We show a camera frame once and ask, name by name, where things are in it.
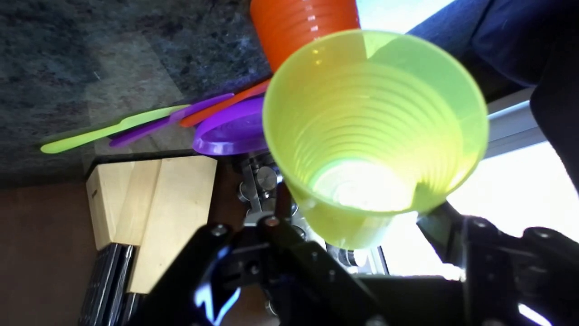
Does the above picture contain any purple plastic utensil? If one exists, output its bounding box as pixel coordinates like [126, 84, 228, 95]
[106, 90, 237, 150]

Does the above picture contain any green plastic knife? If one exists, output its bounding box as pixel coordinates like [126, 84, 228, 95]
[38, 103, 191, 155]

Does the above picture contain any green plastic cup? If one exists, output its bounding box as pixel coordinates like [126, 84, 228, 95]
[260, 27, 490, 249]

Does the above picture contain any purple plastic plate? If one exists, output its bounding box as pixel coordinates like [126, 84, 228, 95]
[190, 94, 271, 157]

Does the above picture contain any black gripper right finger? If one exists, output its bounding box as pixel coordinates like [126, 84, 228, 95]
[414, 200, 479, 267]

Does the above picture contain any black handled knife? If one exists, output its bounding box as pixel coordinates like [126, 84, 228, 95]
[77, 240, 135, 326]

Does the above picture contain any orange plastic utensil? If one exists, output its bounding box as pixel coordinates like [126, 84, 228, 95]
[177, 77, 271, 130]

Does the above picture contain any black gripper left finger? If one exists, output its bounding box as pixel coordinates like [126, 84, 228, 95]
[255, 213, 331, 255]

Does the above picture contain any orange plastic cup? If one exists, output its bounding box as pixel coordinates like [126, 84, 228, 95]
[247, 0, 361, 74]

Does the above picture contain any wooden knife block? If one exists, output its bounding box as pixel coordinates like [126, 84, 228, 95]
[83, 153, 218, 296]

